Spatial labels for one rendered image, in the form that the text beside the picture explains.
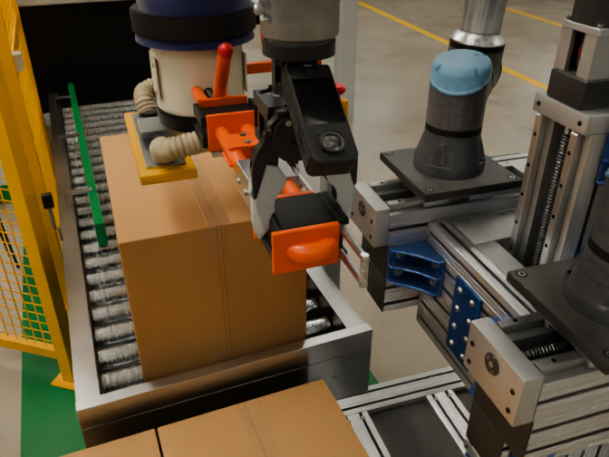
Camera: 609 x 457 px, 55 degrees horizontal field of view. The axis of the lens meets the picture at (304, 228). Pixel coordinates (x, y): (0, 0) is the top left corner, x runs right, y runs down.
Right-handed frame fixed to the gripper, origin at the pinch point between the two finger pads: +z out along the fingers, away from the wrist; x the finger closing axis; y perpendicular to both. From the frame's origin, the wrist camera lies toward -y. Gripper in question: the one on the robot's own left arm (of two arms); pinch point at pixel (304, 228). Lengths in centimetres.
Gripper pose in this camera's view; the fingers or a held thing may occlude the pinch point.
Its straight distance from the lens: 65.2
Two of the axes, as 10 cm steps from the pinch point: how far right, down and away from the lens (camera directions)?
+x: -9.5, 1.6, -2.7
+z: -0.1, 8.6, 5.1
